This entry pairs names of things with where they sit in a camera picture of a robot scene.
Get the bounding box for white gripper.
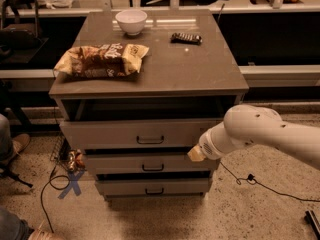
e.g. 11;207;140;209
187;123;234;162

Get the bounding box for grey top drawer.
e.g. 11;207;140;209
60;96;232;150

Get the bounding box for grey drawer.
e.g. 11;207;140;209
83;148;218;174
60;96;232;150
96;172;212;198

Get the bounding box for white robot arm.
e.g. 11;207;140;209
188;105;320;169

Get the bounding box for grey bottom drawer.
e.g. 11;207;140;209
96;172;212;198

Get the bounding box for grey drawer cabinet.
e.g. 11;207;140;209
48;9;250;202

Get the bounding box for grey middle drawer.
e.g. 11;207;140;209
83;148;218;174

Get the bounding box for dark candy bar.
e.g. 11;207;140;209
170;33;202;45

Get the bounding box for blue tape cross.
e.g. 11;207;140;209
58;170;84;199

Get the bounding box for black object bottom right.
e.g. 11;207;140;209
305;210;320;240

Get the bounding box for yellow brown chip bag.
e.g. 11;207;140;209
54;43;149;79

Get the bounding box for white ceramic bowl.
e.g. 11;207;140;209
115;9;147;35

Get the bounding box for brown shoe upper left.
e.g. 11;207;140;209
13;133;30;154

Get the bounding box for tan shoe bottom left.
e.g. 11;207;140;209
27;227;65;240

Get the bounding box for black bag on shelf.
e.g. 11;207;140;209
0;0;44;52

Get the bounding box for black floor cable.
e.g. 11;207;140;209
39;163;72;233
219;162;320;203

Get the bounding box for black left floor cable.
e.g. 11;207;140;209
39;163;72;233

